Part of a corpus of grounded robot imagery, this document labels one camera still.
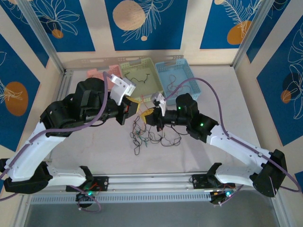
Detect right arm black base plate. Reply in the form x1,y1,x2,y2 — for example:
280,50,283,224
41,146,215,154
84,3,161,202
189,174,237,190

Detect green wire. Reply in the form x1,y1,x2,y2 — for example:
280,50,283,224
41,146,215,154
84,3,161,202
136,133,150,147

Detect blue floral wall panel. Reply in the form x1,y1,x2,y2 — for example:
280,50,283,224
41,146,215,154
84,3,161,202
105,0,189,51
0,0,50,69
29,0,96,53
257,15,303,147
0,33,41,153
199,0,264,50
245,0,292,64

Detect wide aluminium frame rail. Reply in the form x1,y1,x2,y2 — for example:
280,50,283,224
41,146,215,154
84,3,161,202
20,169,278,196

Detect pink perforated plastic basket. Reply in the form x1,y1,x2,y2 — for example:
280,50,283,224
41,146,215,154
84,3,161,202
86,65,123,82

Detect green perforated plastic basket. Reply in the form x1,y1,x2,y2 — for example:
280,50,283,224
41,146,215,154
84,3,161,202
119,57,165,103

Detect grey slotted cable duct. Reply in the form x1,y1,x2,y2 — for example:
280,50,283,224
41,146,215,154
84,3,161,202
29,191,214,204

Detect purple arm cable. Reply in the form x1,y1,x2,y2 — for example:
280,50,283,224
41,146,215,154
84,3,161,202
0,72,112,213
164,78,300,206

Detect aluminium frame post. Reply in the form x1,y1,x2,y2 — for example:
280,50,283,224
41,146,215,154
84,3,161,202
231,0,272,69
16,0,67,75
269,189,292,227
11,194,33,227

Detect blue perforated plastic basket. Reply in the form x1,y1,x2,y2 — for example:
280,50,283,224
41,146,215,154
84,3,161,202
154,58,203,105

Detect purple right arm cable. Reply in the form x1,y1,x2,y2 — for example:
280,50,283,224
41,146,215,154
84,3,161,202
164,78,300,206

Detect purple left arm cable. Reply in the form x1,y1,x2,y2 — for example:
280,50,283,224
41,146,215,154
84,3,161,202
0,72,112,213

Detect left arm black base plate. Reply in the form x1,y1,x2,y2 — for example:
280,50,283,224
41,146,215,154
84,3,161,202
65,176,109,192

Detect aluminium table side rail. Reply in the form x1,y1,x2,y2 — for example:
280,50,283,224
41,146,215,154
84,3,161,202
54,68,74,105

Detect pile of cables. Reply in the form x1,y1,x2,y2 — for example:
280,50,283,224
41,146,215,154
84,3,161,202
129,115,152,156

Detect perforated grey metal strip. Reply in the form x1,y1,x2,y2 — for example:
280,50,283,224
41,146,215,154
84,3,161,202
81,54,185,65

